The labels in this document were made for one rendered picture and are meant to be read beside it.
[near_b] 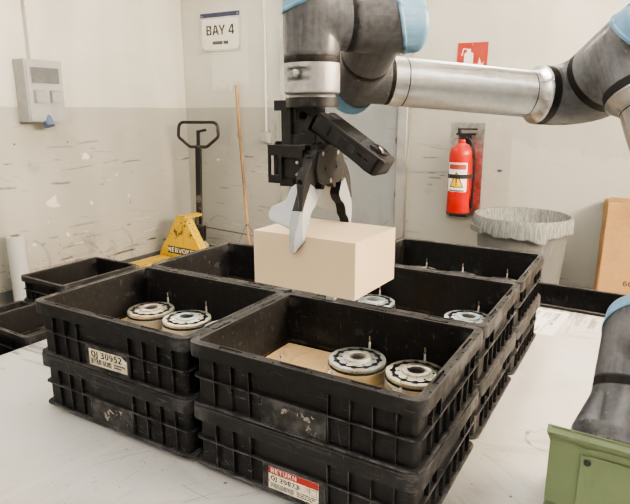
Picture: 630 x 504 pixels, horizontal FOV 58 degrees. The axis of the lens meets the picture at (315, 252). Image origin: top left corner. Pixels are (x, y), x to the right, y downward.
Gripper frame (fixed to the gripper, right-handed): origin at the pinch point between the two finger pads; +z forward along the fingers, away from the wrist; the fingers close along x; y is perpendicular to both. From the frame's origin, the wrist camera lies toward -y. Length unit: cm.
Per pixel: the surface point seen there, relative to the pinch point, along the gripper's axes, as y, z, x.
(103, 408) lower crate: 45, 36, 6
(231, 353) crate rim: 13.1, 17.3, 5.9
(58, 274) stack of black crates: 195, 53, -84
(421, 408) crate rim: -16.9, 18.5, 4.5
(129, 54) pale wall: 335, -65, -257
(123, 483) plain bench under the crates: 29, 40, 15
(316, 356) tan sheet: 13.4, 27.2, -18.7
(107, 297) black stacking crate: 62, 21, -9
